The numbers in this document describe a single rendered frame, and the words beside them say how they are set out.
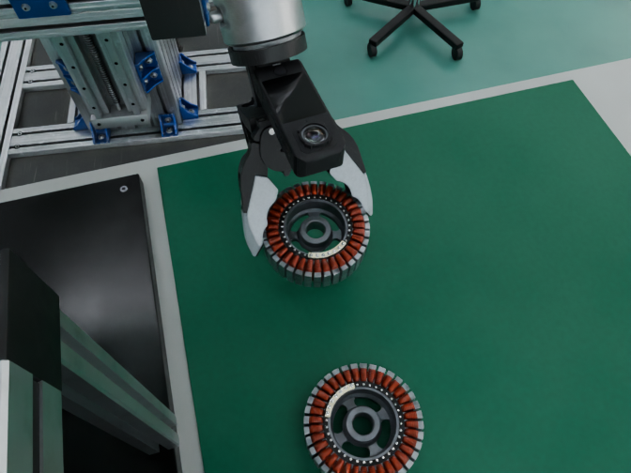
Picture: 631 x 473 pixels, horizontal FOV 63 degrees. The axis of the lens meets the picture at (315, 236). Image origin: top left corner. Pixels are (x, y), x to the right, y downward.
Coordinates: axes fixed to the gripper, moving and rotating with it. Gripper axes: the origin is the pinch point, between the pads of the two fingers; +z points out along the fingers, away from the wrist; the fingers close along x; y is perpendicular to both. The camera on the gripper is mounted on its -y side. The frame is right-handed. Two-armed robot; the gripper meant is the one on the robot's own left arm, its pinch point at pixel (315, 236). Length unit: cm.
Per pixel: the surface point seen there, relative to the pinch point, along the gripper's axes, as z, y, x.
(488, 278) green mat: 10.1, -4.9, -17.8
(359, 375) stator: 9.9, -11.2, 1.4
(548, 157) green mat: 4.0, 5.9, -34.8
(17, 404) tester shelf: -16.4, -30.7, 18.4
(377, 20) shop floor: 9, 150, -77
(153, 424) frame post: 2.6, -14.4, 19.4
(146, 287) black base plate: 2.1, 5.0, 18.6
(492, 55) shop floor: 26, 120, -107
